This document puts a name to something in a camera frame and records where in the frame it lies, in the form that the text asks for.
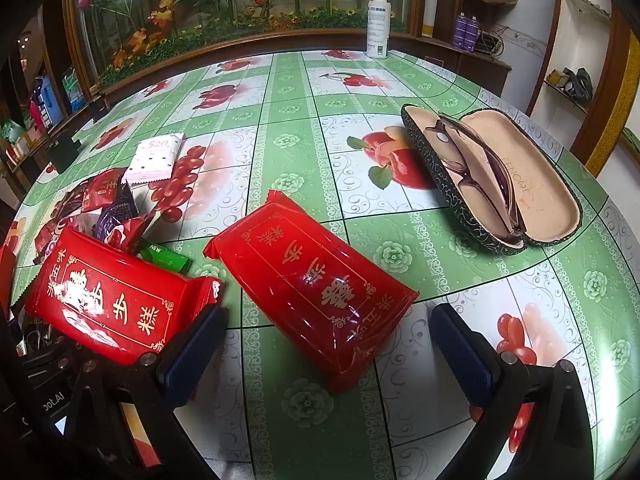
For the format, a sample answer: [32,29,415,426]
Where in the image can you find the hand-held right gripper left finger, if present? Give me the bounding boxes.
[72,303,229,480]

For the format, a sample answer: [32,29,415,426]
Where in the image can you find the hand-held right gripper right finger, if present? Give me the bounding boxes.
[431,303,601,480]

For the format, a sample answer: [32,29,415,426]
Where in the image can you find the red flowered small snack packet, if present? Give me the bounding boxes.
[107,210,158,256]

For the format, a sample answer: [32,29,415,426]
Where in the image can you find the green small snack packet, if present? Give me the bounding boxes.
[137,242,192,275]

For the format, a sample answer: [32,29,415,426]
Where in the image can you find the large red snack packet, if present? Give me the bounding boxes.
[25,227,223,366]
[202,190,420,395]

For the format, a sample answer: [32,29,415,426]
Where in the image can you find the dark red small snack packet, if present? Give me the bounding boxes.
[32,220,67,266]
[50,187,91,226]

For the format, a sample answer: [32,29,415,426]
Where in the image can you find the purple small snack packet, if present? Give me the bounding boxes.
[92,197,138,241]

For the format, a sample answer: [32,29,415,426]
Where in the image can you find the patterned black glasses case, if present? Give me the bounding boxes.
[402,104,583,256]

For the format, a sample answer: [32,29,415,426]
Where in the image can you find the pink dotted tissue packet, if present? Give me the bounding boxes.
[123,133,186,183]

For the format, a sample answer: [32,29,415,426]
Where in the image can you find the green fruit print tablecloth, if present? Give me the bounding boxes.
[0,49,640,480]

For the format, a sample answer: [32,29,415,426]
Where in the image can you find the small black box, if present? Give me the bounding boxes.
[90,92,112,121]
[50,132,84,171]

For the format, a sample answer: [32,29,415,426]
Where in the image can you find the golden pillar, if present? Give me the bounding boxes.
[584,25,640,178]

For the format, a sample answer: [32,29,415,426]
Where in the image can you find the wooden corner cabinet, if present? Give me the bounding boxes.
[422,0,516,92]

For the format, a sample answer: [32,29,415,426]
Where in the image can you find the blue green packets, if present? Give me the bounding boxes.
[62,67,87,111]

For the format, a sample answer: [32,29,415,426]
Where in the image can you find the blue boxes on shelf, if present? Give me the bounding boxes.
[31,75,65,128]

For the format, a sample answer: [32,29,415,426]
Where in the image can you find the black bag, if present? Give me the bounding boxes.
[562,67,595,103]

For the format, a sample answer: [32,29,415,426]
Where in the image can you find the white spray bottle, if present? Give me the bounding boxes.
[366,0,391,60]

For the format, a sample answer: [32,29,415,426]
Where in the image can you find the wooden display shelf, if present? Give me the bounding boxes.
[0,5,103,181]

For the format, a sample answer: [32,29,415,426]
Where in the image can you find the purple frame glasses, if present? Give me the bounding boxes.
[422,114,531,241]

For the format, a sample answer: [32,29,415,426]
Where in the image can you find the flower and bamboo wall panel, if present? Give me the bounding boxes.
[65,0,421,88]

